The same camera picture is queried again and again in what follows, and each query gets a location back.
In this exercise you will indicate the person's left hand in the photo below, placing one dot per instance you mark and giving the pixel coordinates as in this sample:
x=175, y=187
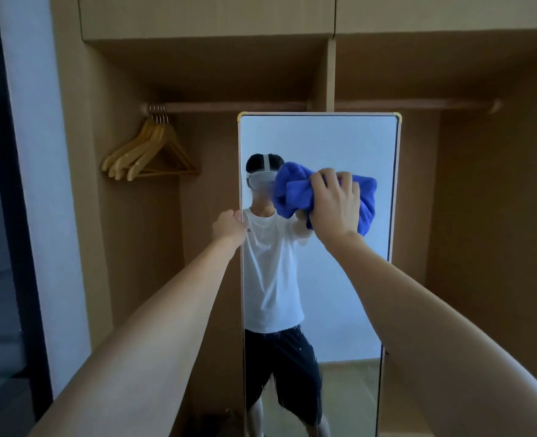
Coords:
x=227, y=229

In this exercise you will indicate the person's right hand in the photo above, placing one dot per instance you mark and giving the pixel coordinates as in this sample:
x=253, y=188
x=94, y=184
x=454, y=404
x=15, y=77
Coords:
x=334, y=209

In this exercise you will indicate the blue microfibre cloth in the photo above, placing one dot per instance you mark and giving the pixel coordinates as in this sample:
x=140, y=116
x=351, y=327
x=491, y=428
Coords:
x=295, y=195

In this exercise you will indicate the tall mirror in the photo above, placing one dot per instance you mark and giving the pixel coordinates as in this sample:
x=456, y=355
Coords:
x=341, y=141

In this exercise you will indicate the light wooden wardrobe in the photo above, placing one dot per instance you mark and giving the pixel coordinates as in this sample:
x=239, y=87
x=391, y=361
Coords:
x=477, y=200

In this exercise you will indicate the person's right forearm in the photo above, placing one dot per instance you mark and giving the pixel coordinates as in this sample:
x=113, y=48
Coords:
x=455, y=336

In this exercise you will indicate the person's left forearm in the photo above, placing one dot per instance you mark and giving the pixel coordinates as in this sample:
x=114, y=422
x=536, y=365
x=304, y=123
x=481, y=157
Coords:
x=136, y=355

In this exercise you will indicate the wooden upper cabinet door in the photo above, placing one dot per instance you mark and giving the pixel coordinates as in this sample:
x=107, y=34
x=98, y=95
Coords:
x=445, y=13
x=204, y=15

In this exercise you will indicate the black framed glass door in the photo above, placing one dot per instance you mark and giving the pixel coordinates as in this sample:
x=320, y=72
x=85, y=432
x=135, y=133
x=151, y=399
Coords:
x=4, y=222

